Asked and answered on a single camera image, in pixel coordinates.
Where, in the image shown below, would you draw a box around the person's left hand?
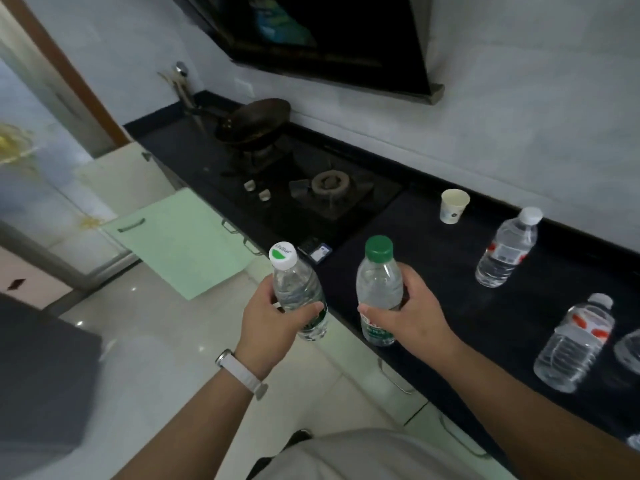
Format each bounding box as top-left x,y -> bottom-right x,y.
233,274 -> 326,381

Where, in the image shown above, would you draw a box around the person's right hand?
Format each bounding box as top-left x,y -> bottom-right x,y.
357,262 -> 461,365

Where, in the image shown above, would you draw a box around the dark green label water bottle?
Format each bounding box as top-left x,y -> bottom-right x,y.
268,241 -> 329,342

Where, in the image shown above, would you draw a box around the green cap water bottle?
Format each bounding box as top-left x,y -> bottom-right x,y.
355,235 -> 405,347

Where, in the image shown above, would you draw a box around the person's right forearm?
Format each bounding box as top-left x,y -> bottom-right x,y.
432,339 -> 640,480

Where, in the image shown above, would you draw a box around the person's left forearm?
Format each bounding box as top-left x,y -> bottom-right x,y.
112,369 -> 259,480

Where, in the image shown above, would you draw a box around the white smartwatch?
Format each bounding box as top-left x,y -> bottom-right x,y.
215,348 -> 269,401

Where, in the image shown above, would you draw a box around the small hob sticker label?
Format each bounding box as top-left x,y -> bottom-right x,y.
297,237 -> 333,267

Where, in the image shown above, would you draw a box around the white paper cup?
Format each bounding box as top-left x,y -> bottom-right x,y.
439,188 -> 471,225

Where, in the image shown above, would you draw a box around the black glass gas hob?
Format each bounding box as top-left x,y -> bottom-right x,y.
199,132 -> 405,251

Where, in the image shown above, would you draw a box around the black trousers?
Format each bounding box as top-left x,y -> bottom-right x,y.
245,428 -> 313,480

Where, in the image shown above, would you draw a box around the light grey t-shirt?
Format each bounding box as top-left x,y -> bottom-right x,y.
255,428 -> 486,480

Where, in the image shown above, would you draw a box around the black wok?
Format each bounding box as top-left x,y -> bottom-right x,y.
182,98 -> 293,151

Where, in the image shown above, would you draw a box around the dark grey block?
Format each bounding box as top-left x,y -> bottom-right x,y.
0,293 -> 103,480

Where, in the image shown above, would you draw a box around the black metal chopstick holder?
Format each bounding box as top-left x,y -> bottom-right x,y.
175,79 -> 199,111

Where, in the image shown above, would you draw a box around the glass door gold pattern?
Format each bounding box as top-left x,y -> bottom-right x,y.
0,59 -> 141,305

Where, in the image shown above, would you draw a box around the black range hood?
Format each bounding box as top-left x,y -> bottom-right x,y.
167,0 -> 446,107

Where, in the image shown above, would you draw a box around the brown wooden door frame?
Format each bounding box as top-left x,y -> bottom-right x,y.
0,0 -> 132,158

